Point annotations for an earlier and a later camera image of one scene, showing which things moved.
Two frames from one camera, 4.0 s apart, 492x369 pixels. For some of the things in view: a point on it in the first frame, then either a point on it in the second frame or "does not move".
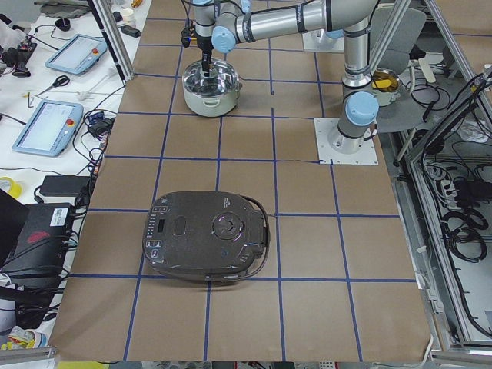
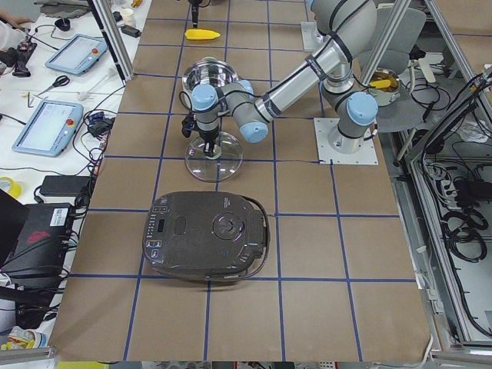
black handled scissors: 60,81 does not move
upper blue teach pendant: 80,54 does not move
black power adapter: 64,185 does not move
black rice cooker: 208,236 does not move
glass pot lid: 222,78 to 224,164
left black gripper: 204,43 to 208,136
